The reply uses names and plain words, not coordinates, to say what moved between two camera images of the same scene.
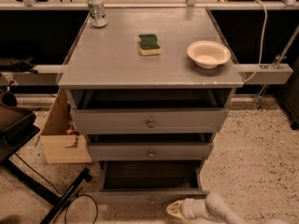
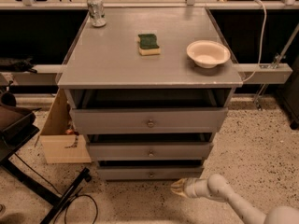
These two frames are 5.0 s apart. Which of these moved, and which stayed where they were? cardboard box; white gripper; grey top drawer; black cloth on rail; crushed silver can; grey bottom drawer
Moved: grey bottom drawer; white gripper
Stayed: black cloth on rail; crushed silver can; cardboard box; grey top drawer
